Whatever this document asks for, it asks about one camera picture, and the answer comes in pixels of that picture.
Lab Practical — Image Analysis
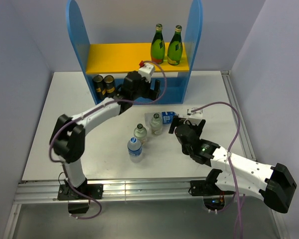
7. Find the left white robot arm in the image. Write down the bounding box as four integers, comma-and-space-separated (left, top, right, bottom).
48, 71, 163, 199

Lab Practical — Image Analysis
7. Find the clear glass bottle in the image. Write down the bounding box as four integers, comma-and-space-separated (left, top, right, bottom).
150, 113, 163, 135
134, 123, 148, 145

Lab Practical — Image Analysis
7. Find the black yellow can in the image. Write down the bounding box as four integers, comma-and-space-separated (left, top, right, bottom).
104, 75, 116, 97
92, 75, 107, 101

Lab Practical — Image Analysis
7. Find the blue label water bottle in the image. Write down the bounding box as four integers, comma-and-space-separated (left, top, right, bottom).
127, 137, 143, 163
145, 112, 179, 126

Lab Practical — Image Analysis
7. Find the aluminium front rail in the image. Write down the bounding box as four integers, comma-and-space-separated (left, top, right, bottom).
13, 177, 240, 205

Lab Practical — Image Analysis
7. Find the left black yellow can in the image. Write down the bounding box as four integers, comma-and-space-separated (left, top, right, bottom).
92, 75, 107, 101

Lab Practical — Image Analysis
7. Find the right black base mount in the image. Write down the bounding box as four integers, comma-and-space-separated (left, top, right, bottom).
188, 180, 225, 210

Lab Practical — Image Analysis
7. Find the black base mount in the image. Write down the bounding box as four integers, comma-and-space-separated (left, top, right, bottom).
57, 183, 103, 216
188, 180, 225, 210

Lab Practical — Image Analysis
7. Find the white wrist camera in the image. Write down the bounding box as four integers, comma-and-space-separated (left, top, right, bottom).
186, 108, 203, 125
138, 61, 155, 79

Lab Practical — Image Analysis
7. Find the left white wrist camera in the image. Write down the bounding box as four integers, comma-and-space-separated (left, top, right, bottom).
138, 61, 155, 79

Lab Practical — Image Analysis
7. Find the aluminium side rail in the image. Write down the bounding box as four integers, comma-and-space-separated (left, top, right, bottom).
220, 70, 257, 160

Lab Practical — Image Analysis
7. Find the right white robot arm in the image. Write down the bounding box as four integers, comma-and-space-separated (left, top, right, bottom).
169, 116, 297, 214

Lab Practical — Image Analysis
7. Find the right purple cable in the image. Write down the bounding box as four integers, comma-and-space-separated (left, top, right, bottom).
193, 101, 245, 239

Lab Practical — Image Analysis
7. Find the green glass bottle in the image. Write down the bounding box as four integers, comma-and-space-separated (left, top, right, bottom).
167, 25, 183, 65
150, 23, 165, 64

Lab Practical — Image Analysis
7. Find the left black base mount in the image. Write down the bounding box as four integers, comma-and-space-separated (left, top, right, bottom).
57, 183, 103, 216

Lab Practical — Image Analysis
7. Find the right black yellow can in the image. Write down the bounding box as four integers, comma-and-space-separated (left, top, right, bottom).
104, 75, 116, 97

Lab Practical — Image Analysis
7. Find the blue and yellow shelf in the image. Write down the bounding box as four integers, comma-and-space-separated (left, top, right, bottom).
65, 0, 203, 104

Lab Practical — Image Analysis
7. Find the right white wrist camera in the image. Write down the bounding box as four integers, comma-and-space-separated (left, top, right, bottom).
186, 108, 203, 125

